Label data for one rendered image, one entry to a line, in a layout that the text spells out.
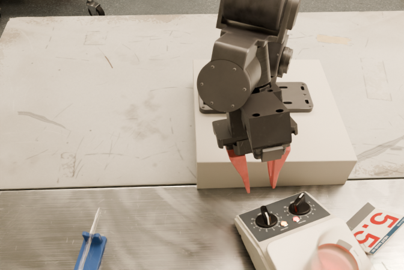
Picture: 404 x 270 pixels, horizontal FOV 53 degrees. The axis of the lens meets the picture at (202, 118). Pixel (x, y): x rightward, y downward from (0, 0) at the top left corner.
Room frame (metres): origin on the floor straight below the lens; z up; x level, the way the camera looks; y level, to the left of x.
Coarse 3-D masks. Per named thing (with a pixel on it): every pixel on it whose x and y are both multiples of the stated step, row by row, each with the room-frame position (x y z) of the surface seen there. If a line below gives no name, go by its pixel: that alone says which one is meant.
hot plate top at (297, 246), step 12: (312, 228) 0.24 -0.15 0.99; (324, 228) 0.24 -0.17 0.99; (276, 240) 0.22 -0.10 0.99; (288, 240) 0.22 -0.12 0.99; (300, 240) 0.22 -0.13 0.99; (312, 240) 0.22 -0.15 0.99; (276, 252) 0.20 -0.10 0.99; (288, 252) 0.20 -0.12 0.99; (300, 252) 0.20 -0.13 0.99; (276, 264) 0.19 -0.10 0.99; (288, 264) 0.19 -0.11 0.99; (300, 264) 0.19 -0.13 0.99
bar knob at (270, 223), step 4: (260, 208) 0.28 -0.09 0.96; (264, 208) 0.28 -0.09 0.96; (264, 212) 0.27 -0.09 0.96; (268, 212) 0.27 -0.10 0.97; (260, 216) 0.27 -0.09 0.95; (264, 216) 0.26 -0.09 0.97; (268, 216) 0.26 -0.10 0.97; (272, 216) 0.27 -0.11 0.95; (276, 216) 0.27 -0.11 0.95; (256, 220) 0.26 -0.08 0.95; (260, 220) 0.26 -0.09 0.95; (264, 220) 0.26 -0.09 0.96; (268, 220) 0.26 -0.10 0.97; (272, 220) 0.26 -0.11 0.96; (276, 220) 0.26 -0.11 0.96; (260, 224) 0.26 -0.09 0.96; (264, 224) 0.25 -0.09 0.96; (268, 224) 0.25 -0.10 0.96; (272, 224) 0.25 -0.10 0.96
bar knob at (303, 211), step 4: (300, 196) 0.30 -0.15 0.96; (304, 196) 0.30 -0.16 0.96; (296, 200) 0.29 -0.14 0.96; (300, 200) 0.29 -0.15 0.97; (304, 200) 0.30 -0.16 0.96; (292, 204) 0.28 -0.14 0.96; (296, 204) 0.28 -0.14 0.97; (300, 204) 0.28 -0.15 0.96; (304, 204) 0.29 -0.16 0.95; (308, 204) 0.29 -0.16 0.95; (292, 208) 0.28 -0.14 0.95; (296, 208) 0.28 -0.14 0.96; (300, 208) 0.28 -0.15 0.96; (304, 208) 0.28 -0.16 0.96; (308, 208) 0.28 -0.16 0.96; (292, 212) 0.28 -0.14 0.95; (296, 212) 0.27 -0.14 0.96; (300, 212) 0.27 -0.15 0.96; (304, 212) 0.27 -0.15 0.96
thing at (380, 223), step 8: (376, 216) 0.29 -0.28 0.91; (384, 216) 0.29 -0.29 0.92; (392, 216) 0.28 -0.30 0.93; (400, 216) 0.28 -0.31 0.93; (368, 224) 0.28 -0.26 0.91; (376, 224) 0.27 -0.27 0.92; (384, 224) 0.27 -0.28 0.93; (392, 224) 0.27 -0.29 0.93; (360, 232) 0.26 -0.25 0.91; (368, 232) 0.26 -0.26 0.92; (376, 232) 0.26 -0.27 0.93; (384, 232) 0.26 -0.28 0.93; (368, 240) 0.25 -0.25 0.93; (376, 240) 0.24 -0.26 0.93
